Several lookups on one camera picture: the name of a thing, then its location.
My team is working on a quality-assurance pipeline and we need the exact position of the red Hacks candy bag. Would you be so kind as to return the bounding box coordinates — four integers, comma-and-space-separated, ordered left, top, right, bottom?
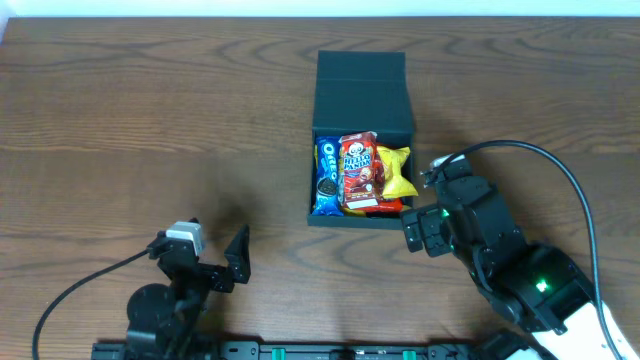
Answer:
362, 154, 403, 214

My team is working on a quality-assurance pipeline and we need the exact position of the yellow snack packet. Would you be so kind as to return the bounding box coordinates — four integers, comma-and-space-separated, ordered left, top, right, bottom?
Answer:
377, 145, 418, 199

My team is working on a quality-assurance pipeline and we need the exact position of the blue Oreo cookie pack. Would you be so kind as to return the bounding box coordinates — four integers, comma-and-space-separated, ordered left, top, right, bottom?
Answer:
312, 136, 343, 217

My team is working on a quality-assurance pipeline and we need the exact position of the red Hello Panda packet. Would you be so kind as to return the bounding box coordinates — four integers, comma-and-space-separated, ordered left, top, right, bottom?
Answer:
339, 131, 379, 210

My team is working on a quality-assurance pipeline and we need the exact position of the dark green box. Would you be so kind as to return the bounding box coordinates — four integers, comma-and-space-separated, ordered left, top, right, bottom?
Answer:
307, 50, 415, 230

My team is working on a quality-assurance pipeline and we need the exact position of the yellow Hacks candy bag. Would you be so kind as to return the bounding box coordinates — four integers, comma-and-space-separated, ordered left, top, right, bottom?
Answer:
341, 207, 366, 217

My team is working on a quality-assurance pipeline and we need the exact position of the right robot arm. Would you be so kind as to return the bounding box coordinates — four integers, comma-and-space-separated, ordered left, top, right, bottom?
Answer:
400, 156, 637, 359

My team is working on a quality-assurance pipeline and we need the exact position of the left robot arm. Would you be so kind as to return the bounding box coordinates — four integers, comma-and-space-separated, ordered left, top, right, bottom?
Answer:
126, 218, 251, 359

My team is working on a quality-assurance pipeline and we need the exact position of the left black cable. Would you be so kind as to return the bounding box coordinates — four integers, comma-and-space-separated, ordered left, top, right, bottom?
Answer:
31, 249, 151, 360

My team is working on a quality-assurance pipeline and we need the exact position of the black cable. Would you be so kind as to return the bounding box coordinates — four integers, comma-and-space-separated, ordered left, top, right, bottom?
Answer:
427, 139, 626, 360
31, 249, 151, 360

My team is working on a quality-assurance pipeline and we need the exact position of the right black cable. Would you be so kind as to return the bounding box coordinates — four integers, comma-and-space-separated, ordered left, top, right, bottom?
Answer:
427, 139, 626, 360

